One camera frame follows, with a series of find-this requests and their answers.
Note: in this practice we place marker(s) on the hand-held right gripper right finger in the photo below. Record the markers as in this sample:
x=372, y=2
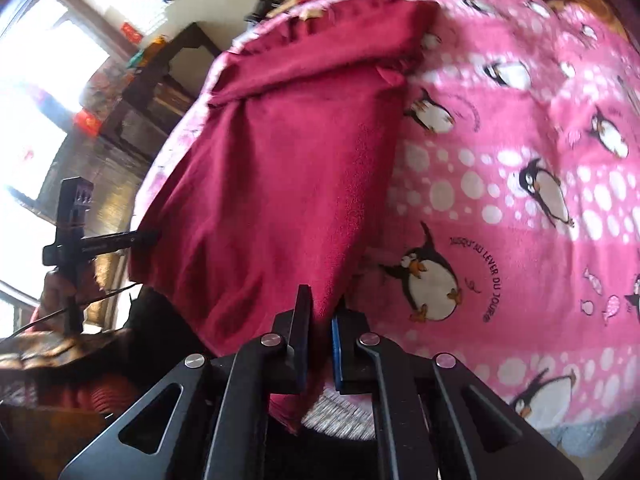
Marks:
x=338, y=355

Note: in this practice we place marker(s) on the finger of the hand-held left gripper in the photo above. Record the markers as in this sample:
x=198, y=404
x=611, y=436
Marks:
x=125, y=241

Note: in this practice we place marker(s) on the red wall sign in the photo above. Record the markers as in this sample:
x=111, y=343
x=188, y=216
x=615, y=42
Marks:
x=131, y=32

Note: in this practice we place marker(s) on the person's dark clothing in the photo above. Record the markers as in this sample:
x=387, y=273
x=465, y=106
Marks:
x=160, y=325

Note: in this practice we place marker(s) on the pink penguin blanket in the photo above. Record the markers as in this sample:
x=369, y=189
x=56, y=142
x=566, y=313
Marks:
x=500, y=210

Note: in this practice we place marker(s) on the window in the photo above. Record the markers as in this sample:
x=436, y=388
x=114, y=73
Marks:
x=45, y=70

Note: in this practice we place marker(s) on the person's red ribbed sleeve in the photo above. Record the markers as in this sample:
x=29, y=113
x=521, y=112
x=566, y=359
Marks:
x=100, y=391

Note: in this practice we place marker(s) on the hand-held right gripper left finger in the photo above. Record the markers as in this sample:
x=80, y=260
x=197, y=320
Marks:
x=301, y=340

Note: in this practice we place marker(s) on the dark red sweater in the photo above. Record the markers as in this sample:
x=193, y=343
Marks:
x=280, y=185

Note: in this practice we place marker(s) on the person's left hand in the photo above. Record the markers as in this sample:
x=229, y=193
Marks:
x=52, y=295

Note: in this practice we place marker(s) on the red gift box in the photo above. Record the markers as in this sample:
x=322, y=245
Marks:
x=87, y=122

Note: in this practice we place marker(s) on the black handheld device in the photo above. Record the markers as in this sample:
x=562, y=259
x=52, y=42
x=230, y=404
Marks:
x=265, y=5

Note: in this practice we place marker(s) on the woven bed mat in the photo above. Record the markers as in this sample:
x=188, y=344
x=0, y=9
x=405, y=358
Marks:
x=340, y=410

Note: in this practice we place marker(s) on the framed picture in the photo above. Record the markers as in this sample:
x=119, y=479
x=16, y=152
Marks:
x=105, y=85

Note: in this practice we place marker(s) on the dark wooden table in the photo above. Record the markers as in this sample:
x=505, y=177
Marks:
x=160, y=75

